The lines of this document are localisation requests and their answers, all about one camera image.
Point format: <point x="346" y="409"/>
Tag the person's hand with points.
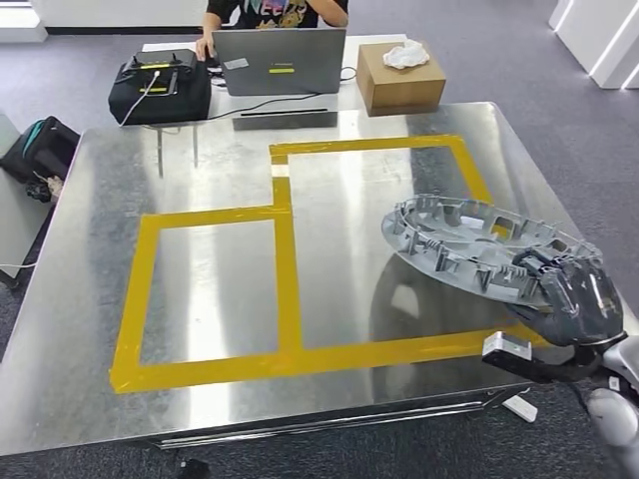
<point x="205" y="47"/>

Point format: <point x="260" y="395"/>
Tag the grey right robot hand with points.
<point x="578" y="304"/>

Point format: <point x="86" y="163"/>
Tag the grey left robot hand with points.
<point x="195" y="471"/>

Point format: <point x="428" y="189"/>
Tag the grey plastic wheel hubcap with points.
<point x="464" y="241"/>

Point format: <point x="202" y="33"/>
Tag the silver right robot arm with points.
<point x="611" y="416"/>

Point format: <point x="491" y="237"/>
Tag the stainless steel workbench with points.
<point x="100" y="264"/>

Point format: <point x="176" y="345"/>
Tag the black remote controller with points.
<point x="159" y="59"/>

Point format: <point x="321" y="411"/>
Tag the black equipment bag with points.
<point x="159" y="106"/>

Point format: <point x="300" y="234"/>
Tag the person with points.
<point x="270" y="13"/>

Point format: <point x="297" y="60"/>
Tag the grey laptop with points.
<point x="279" y="63"/>

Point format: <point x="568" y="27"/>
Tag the white power strip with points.
<point x="520" y="409"/>

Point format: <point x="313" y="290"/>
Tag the white desk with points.
<point x="352" y="56"/>

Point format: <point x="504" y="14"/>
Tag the black backpack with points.
<point x="44" y="149"/>

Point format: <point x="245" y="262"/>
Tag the brown cardboard box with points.
<point x="399" y="89"/>

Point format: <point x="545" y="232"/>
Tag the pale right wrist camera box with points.
<point x="504" y="345"/>

